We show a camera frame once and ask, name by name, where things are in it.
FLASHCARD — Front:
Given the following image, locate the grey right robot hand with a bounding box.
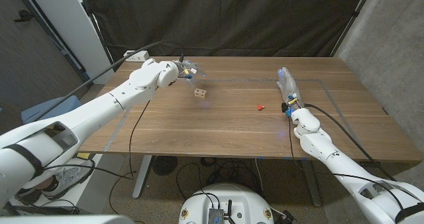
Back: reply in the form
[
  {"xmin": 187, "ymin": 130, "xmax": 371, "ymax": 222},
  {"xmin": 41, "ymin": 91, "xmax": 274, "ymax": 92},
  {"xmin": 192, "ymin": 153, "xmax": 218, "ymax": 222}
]
[{"xmin": 276, "ymin": 67, "xmax": 304, "ymax": 114}]

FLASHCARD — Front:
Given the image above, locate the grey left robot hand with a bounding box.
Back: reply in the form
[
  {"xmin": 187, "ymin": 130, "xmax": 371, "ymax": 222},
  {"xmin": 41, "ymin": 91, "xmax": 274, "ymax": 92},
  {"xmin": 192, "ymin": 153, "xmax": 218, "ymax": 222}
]
[{"xmin": 172, "ymin": 60, "xmax": 207, "ymax": 92}]

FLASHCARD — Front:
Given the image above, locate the white power strip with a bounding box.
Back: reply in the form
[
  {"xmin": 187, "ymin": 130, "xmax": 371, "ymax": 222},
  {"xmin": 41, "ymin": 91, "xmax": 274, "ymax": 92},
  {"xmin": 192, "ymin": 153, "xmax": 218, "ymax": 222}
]
[{"xmin": 123, "ymin": 50, "xmax": 150, "ymax": 63}]

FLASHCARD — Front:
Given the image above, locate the black curtain backdrop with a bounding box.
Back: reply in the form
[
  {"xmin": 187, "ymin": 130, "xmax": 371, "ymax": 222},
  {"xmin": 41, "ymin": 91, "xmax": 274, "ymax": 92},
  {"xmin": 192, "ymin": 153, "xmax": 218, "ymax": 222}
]
[{"xmin": 81, "ymin": 0, "xmax": 368, "ymax": 69}]

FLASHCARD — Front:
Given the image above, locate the black backdrop stand pole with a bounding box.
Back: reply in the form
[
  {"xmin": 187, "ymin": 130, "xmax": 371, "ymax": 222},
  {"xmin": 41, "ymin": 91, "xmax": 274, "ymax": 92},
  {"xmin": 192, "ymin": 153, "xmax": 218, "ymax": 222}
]
[
  {"xmin": 329, "ymin": 0, "xmax": 377, "ymax": 58},
  {"xmin": 78, "ymin": 0, "xmax": 117, "ymax": 72}
]

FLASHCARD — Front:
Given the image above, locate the black round floor fan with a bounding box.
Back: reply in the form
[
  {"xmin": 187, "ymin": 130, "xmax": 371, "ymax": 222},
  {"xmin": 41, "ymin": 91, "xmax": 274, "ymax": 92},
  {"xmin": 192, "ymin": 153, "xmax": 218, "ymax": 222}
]
[{"xmin": 151, "ymin": 155, "xmax": 178, "ymax": 177}]

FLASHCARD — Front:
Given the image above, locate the grey table leg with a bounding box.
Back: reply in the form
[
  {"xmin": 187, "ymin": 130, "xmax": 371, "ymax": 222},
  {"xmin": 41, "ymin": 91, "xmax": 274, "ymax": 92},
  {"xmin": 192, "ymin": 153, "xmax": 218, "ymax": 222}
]
[{"xmin": 301, "ymin": 160, "xmax": 322, "ymax": 207}]

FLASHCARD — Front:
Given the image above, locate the white table leg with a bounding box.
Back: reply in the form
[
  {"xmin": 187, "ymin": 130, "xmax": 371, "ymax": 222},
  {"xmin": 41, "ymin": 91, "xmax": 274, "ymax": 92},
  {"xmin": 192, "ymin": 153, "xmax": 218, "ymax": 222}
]
[{"xmin": 132, "ymin": 154, "xmax": 153, "ymax": 199}]

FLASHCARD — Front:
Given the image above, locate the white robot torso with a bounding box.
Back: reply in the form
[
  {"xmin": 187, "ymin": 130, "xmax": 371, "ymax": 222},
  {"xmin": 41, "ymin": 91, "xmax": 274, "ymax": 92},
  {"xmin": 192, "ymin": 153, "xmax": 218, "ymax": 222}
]
[{"xmin": 178, "ymin": 183, "xmax": 275, "ymax": 224}]

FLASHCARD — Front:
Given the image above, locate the white cabinet panel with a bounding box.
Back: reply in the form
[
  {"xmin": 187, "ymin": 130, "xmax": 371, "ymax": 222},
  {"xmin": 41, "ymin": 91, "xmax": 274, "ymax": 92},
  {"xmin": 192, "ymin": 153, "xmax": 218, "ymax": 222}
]
[{"xmin": 25, "ymin": 0, "xmax": 115, "ymax": 85}]

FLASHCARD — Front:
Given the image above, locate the blue padded stool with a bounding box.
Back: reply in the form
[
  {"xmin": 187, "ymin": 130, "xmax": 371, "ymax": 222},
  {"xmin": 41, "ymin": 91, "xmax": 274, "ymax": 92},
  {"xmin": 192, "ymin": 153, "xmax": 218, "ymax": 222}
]
[{"xmin": 21, "ymin": 95, "xmax": 82, "ymax": 124}]

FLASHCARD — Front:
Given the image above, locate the grey electronics module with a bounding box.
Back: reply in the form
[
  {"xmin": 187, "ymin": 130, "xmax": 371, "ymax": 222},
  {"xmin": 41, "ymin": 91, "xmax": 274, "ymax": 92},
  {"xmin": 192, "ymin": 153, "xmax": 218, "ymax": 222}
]
[{"xmin": 207, "ymin": 207, "xmax": 225, "ymax": 224}]

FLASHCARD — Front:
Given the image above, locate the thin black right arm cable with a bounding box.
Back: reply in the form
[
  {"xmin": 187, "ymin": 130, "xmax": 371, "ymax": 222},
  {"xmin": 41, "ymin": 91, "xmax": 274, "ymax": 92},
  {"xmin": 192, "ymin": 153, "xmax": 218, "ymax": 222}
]
[{"xmin": 288, "ymin": 114, "xmax": 405, "ymax": 212}]

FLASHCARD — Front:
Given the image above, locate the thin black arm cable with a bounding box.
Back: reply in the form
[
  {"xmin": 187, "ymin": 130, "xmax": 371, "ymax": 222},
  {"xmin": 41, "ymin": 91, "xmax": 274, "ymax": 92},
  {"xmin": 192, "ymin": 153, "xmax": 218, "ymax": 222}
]
[
  {"xmin": 288, "ymin": 114, "xmax": 405, "ymax": 212},
  {"xmin": 42, "ymin": 99, "xmax": 152, "ymax": 215}
]

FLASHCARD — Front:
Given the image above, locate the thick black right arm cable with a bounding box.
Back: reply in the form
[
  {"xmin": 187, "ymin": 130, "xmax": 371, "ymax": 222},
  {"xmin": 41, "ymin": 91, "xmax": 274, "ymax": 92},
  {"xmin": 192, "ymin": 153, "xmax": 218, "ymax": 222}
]
[{"xmin": 303, "ymin": 103, "xmax": 397, "ymax": 182}]

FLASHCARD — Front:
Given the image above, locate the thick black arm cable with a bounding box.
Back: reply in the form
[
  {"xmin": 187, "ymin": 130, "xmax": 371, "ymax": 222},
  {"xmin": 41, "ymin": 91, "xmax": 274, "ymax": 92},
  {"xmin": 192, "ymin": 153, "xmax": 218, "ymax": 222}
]
[
  {"xmin": 32, "ymin": 40, "xmax": 185, "ymax": 122},
  {"xmin": 303, "ymin": 103, "xmax": 397, "ymax": 182}
]

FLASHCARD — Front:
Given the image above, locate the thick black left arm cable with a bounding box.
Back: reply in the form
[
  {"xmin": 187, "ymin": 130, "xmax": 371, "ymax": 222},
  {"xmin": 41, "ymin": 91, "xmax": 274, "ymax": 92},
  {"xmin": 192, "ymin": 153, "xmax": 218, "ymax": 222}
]
[{"xmin": 32, "ymin": 40, "xmax": 185, "ymax": 122}]

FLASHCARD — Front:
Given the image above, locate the white floor cable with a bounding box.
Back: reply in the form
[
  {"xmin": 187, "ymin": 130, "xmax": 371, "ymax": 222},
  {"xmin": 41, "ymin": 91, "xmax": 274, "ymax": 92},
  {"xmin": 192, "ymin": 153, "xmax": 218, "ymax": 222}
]
[{"xmin": 254, "ymin": 158, "xmax": 264, "ymax": 195}]

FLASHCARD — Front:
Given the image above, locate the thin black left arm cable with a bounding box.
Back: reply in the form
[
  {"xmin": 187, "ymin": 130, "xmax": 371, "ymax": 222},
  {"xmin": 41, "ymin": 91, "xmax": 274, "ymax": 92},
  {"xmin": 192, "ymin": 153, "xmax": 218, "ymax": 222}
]
[{"xmin": 42, "ymin": 99, "xmax": 152, "ymax": 215}]

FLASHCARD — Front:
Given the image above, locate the black floor cable tangle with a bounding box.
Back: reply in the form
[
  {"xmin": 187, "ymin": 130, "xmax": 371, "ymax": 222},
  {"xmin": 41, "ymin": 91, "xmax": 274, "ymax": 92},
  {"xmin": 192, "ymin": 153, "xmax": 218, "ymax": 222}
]
[{"xmin": 175, "ymin": 156, "xmax": 266, "ymax": 201}]

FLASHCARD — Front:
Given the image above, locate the black door handle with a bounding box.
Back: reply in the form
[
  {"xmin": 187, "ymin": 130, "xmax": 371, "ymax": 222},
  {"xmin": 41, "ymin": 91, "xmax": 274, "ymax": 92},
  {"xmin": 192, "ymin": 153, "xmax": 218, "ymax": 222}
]
[{"xmin": 13, "ymin": 9, "xmax": 34, "ymax": 23}]

